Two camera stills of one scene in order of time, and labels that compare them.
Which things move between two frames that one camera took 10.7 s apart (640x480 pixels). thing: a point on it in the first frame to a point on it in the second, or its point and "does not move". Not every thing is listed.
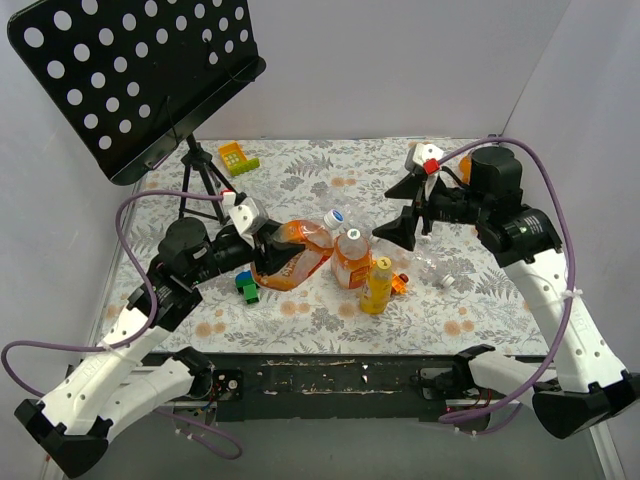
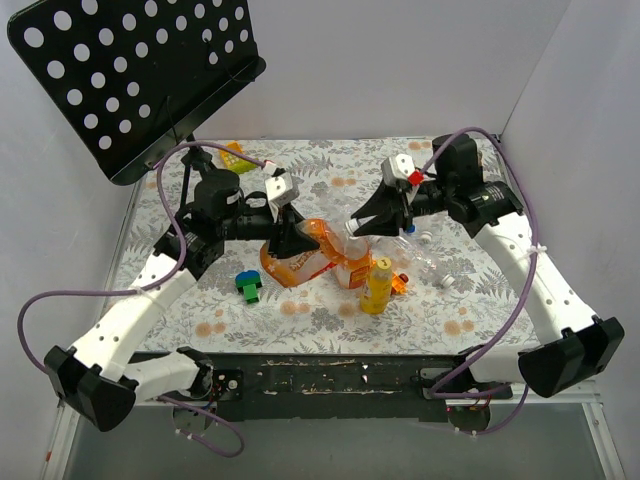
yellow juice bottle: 377,291 does not move
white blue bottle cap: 333,218 to 352,225
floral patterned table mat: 268,247 does not move
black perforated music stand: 133,78 does not move
